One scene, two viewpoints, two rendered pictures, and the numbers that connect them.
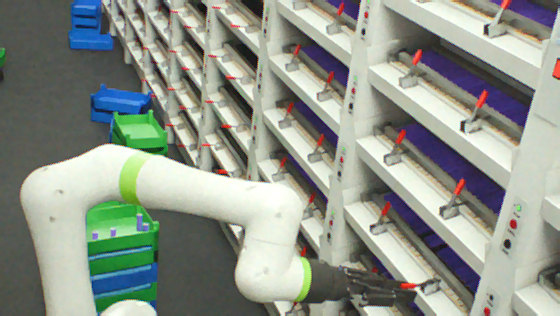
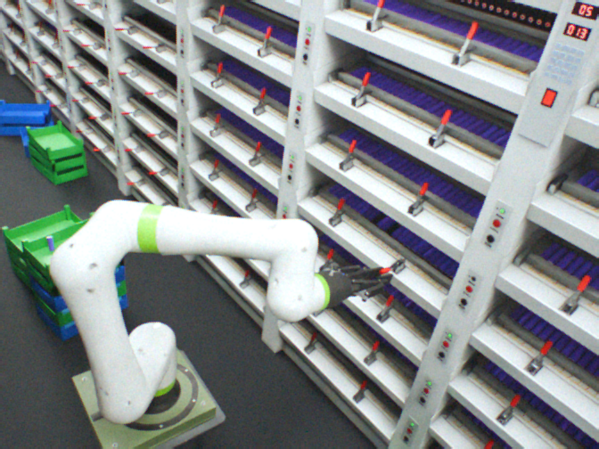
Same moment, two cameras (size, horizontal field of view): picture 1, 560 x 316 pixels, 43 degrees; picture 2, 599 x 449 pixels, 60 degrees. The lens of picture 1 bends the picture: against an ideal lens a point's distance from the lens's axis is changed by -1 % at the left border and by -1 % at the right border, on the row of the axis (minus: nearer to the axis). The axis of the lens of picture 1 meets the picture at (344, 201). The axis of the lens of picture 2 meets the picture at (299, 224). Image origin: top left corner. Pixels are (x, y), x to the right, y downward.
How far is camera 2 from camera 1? 50 cm
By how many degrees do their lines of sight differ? 16
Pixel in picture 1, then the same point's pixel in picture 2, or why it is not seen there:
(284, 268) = (312, 290)
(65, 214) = (102, 283)
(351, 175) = (301, 178)
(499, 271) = (480, 258)
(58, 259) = (100, 322)
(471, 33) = (438, 62)
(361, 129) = (308, 140)
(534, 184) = (519, 192)
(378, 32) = (321, 57)
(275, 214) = (301, 249)
